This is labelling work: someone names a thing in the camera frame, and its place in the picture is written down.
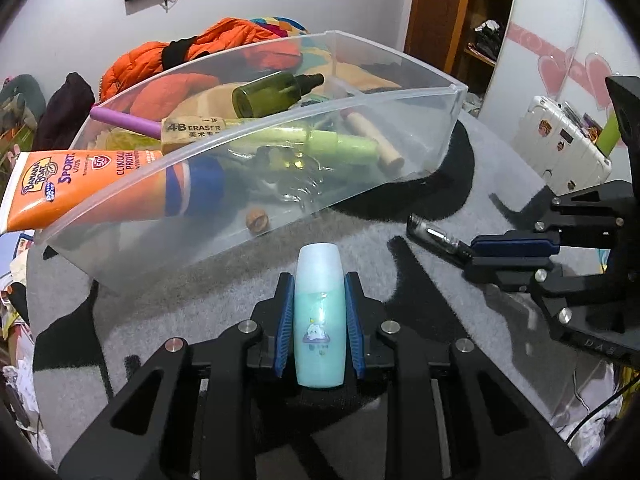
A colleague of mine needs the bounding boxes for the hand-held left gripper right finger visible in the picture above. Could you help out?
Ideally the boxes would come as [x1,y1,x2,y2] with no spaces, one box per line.
[344,272,586,480]

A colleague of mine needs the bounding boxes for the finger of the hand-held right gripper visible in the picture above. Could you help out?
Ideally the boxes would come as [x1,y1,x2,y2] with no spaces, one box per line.
[472,180,632,257]
[462,256,606,328]

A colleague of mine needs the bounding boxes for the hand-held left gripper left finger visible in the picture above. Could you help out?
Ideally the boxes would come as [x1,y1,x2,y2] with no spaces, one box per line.
[55,272,296,480]

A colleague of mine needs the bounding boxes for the teal lotion bottle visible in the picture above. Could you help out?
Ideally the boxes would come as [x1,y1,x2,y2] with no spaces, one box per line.
[292,242,347,390]

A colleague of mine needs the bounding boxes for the clear plastic bin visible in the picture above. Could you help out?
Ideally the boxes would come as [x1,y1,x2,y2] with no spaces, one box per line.
[35,30,469,296]

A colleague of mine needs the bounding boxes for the beige stick with pink end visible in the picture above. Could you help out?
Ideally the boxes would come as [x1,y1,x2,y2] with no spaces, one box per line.
[340,110,405,171]

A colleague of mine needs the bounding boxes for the light green highlighter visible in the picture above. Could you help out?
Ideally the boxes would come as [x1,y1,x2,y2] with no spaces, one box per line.
[227,127,378,166]

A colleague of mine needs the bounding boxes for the tan eraser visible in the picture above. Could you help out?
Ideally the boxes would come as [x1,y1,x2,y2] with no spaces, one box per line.
[160,116,241,153]

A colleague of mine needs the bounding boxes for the dark green spray bottle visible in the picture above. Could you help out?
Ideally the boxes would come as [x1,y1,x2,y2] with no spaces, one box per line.
[231,72,326,120]

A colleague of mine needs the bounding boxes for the orange sunscreen tube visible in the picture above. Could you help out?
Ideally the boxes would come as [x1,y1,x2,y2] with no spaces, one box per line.
[0,149,226,235]

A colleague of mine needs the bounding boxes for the purple marker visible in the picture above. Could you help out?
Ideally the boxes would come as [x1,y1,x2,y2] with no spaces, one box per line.
[90,105,163,138]

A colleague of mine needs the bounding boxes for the white ribbed suitcase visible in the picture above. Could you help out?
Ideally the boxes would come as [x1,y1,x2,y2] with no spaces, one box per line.
[510,95,612,193]

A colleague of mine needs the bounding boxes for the white crumpled cloth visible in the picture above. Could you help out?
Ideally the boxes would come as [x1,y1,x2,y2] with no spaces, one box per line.
[555,360,640,461]

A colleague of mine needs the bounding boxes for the green rolled tube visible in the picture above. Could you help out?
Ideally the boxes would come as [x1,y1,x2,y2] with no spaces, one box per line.
[597,112,621,156]

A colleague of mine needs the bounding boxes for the folded dark clothes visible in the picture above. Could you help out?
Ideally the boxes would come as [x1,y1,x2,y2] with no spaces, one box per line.
[470,20,503,53]

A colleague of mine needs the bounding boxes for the white door with pink hearts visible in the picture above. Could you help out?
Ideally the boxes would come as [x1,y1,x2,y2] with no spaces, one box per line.
[480,0,640,131]

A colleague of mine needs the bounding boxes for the wooden shelf unit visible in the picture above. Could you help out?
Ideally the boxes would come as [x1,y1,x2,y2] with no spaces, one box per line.
[404,0,521,96]

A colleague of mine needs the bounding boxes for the pile of papers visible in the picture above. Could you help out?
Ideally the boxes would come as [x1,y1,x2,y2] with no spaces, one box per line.
[0,230,51,461]

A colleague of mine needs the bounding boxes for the black garment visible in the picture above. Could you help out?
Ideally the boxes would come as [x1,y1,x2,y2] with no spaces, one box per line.
[161,36,201,68]

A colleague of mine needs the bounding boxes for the colourful knitted cloth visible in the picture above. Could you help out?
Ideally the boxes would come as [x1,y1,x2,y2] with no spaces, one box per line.
[250,16,306,36]

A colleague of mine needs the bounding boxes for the orange puffer jacket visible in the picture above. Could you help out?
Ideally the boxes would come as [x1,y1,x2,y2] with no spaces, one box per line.
[100,17,301,111]

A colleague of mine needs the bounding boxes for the dark maroon garment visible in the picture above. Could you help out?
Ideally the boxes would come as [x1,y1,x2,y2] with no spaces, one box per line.
[37,72,96,138]

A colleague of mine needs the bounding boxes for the green printed bag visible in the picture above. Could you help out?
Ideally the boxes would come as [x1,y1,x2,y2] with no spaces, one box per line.
[0,75,46,161]

